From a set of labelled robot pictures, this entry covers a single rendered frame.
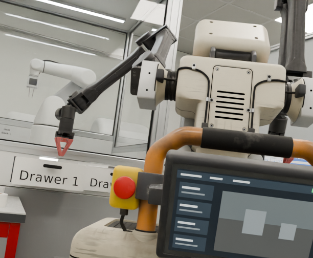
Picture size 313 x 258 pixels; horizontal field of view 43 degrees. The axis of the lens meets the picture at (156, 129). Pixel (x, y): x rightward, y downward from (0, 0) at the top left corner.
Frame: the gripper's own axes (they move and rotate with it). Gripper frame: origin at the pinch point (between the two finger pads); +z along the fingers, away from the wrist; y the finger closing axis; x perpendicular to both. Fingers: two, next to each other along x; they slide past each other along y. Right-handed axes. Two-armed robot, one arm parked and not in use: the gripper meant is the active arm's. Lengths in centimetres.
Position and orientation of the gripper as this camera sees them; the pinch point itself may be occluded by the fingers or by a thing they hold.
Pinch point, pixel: (61, 154)
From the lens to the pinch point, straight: 167.5
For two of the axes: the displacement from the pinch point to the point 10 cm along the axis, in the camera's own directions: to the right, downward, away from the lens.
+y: -3.6, 0.6, 9.3
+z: -1.4, 9.8, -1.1
